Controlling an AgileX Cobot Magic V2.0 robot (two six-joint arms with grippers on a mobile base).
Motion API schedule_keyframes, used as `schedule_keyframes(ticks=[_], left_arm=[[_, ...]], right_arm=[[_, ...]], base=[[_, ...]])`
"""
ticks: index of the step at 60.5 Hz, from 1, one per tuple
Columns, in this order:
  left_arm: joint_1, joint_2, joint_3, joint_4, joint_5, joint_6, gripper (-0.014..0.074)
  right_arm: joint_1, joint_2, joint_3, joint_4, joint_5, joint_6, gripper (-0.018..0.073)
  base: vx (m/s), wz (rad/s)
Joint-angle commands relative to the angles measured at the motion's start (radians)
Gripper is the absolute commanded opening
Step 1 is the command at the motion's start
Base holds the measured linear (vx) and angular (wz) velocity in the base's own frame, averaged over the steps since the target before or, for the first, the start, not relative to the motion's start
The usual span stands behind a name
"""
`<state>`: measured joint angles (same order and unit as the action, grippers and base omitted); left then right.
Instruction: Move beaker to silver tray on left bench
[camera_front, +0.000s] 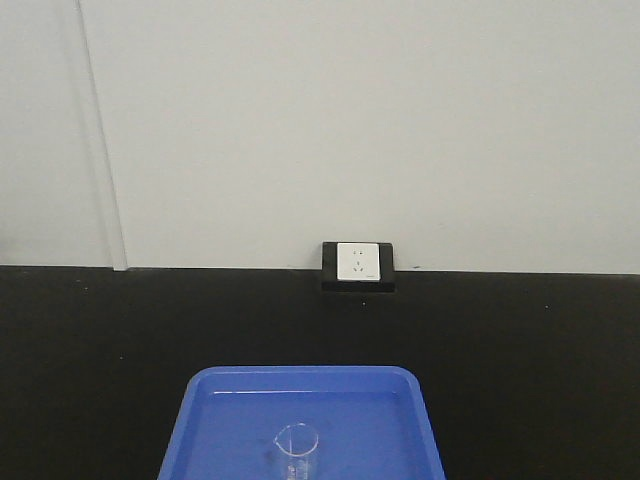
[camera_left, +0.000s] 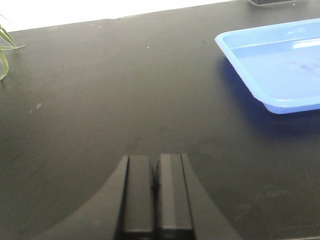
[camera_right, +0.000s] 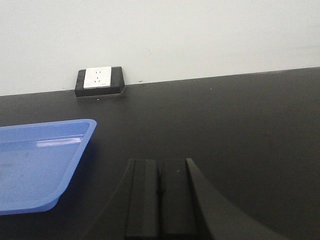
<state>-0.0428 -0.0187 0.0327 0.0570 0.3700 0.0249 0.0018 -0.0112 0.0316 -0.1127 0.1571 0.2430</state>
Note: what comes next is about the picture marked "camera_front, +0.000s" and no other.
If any black socket mounting box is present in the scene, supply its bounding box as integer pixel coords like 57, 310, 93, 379
321, 242, 396, 293

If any clear glass beaker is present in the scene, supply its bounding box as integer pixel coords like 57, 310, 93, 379
273, 422, 320, 480

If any white wall power socket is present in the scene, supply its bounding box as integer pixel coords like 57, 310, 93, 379
336, 242, 381, 282

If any blue plastic tray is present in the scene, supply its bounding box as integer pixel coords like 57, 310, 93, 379
158, 366, 445, 479

